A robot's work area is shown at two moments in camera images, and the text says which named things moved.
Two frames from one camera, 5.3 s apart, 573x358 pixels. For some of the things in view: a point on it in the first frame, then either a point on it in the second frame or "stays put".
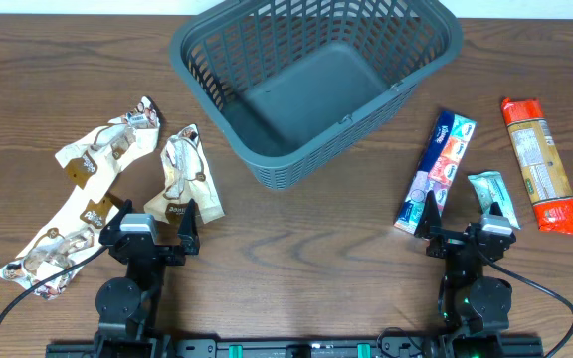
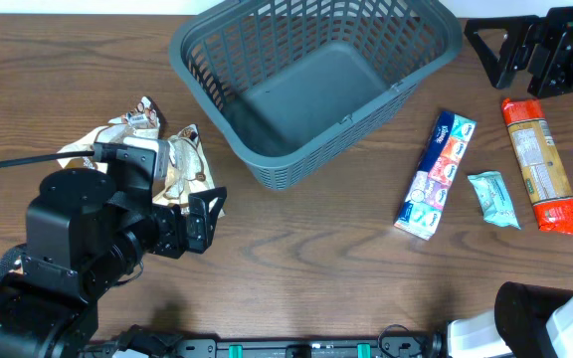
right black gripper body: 459,244 → 538,57
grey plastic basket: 295,87 stays put
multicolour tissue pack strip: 437,169 stays put
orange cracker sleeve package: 555,207 stays put
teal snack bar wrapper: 491,188 stays put
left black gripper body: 172,257 → 168,238
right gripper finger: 430,217 → 502,45
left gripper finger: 188,232 → 207,204
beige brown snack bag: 186,175 stays put
